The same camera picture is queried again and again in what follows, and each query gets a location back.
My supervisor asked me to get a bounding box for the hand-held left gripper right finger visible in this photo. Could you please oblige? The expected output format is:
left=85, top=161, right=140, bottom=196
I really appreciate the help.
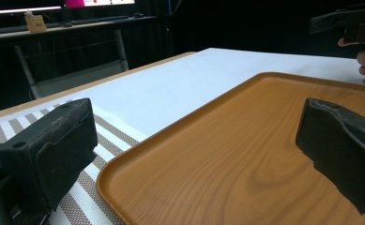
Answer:
left=295, top=97, right=365, bottom=218

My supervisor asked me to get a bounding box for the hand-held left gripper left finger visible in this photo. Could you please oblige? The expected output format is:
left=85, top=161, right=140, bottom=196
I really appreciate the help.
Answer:
left=0, top=97, right=99, bottom=215

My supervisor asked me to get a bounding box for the striped placemat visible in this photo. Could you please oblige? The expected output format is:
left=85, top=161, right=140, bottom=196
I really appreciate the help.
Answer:
left=0, top=99, right=141, bottom=225

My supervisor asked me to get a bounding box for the metal-legged desk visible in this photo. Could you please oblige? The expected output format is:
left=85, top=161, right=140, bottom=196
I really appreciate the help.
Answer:
left=0, top=15, right=160, bottom=100

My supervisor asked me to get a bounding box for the wooden tray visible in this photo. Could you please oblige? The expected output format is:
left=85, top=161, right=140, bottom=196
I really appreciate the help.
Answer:
left=96, top=71, right=365, bottom=225

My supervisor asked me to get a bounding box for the tan paper bag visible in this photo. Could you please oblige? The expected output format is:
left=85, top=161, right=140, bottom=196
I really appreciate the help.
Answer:
left=23, top=10, right=48, bottom=34

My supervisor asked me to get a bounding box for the white table cover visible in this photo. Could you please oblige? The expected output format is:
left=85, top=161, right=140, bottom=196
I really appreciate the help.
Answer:
left=0, top=47, right=365, bottom=148

